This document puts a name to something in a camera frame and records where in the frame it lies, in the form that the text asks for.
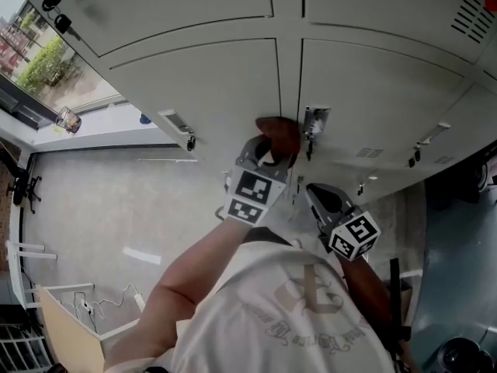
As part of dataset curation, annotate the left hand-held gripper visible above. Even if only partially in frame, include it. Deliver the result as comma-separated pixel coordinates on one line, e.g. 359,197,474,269
221,136,300,228

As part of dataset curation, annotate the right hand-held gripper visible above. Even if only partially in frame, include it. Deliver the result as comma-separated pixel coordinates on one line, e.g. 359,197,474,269
305,183,382,263

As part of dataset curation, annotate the brown cleaning cloth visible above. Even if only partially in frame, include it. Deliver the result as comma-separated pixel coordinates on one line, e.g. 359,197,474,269
255,116,303,163

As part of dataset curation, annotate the grey metal locker door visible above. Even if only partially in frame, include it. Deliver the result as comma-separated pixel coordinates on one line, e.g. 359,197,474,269
109,38,284,170

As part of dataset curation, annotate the grey metal locker cabinet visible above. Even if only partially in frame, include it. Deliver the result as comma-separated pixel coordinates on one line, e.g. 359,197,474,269
7,0,497,209

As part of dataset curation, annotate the person's right forearm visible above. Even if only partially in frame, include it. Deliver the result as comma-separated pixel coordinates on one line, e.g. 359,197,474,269
341,253,419,373

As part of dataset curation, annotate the person's left forearm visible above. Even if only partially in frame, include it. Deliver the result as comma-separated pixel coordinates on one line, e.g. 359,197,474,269
103,215,257,371

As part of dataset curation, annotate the wooden crate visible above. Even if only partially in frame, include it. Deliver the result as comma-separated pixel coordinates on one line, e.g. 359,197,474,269
399,281,415,326

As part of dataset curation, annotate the dark equipment pile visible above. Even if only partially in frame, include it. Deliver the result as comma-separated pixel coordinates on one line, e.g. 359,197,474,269
425,140,497,211

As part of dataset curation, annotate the person's white printed t-shirt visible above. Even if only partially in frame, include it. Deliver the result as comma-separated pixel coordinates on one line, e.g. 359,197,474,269
153,239,397,373

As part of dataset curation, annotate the white floor tape strip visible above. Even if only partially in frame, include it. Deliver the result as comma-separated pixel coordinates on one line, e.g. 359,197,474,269
122,246,162,266

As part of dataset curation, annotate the black grey floor machine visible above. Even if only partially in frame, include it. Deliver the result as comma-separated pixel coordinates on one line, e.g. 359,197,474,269
436,336,497,373

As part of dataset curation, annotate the clear plastic bin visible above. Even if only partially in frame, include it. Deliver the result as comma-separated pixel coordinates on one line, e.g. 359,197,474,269
54,106,82,134

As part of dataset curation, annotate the black-framed window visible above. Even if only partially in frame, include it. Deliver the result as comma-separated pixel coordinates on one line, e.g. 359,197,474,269
0,0,129,131

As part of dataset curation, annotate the black office chair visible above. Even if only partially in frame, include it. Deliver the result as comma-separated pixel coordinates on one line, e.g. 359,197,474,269
0,145,43,215

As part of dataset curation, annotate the light wooden board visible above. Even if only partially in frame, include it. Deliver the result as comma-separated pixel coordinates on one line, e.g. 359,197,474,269
36,285,106,373

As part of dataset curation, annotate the metal recessed door handle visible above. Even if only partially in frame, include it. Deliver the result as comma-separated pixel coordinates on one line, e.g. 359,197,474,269
413,121,452,145
301,106,332,136
157,109,195,135

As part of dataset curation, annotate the white table frame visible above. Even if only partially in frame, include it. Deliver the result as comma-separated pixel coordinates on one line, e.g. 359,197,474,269
5,240,96,310

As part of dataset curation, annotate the white wire rack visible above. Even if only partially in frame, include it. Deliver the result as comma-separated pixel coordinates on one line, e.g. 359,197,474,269
0,322,54,373

